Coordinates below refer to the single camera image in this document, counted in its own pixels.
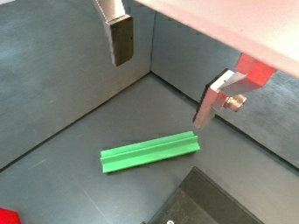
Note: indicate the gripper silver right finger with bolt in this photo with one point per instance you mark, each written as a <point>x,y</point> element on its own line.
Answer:
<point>223,93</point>

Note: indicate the green star-profile bar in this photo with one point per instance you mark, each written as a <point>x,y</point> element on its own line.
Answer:
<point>150,151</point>

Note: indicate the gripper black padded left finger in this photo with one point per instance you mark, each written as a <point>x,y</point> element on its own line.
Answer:
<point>119,29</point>

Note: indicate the black curved fixture block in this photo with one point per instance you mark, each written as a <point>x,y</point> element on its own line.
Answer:
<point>200,202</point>

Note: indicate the red peg board base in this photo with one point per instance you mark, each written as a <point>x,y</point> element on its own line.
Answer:
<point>8,216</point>

